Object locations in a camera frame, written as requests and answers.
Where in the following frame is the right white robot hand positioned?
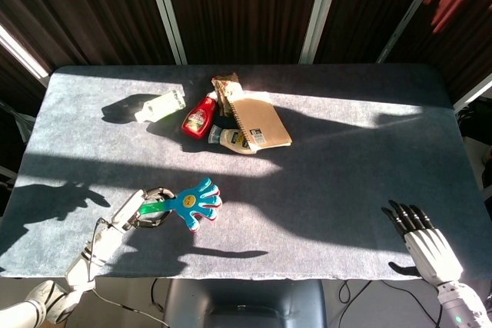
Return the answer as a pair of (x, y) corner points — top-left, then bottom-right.
(381, 200), (464, 289)

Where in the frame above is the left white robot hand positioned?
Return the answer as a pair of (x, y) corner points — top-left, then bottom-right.
(109, 186), (177, 231)

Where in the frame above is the blue hand clapper toy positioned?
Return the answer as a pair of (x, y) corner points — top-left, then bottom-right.
(140, 177), (223, 233)

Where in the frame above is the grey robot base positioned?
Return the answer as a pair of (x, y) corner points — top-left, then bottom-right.
(163, 278), (327, 328)

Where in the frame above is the clear plastic water bottle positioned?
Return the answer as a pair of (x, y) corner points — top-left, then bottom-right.
(134, 89), (186, 124)

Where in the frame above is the red ketchup bottle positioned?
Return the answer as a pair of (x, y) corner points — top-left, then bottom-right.
(181, 91), (218, 140)

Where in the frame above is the cream mayonnaise bottle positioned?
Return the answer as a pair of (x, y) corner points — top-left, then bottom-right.
(208, 124), (258, 155)

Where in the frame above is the grey table cloth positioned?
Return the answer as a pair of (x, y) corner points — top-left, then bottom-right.
(0, 65), (492, 281)

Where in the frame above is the brown snack bag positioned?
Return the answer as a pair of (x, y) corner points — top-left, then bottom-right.
(211, 71), (245, 118)

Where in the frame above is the brown spiral notebook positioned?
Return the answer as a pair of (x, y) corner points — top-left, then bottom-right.
(226, 91), (293, 151)

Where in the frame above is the dark brown curtain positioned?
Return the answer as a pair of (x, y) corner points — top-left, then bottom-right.
(0, 0), (492, 114)

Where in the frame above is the black floor cable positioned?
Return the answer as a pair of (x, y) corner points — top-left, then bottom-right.
(337, 280), (441, 328)

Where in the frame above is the white floor cable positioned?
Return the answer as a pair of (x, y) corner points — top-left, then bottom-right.
(91, 289), (171, 328)

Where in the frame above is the white frame post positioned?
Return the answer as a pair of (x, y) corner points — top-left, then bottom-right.
(376, 0), (449, 64)
(142, 0), (188, 66)
(452, 81), (492, 114)
(0, 24), (51, 80)
(298, 0), (336, 65)

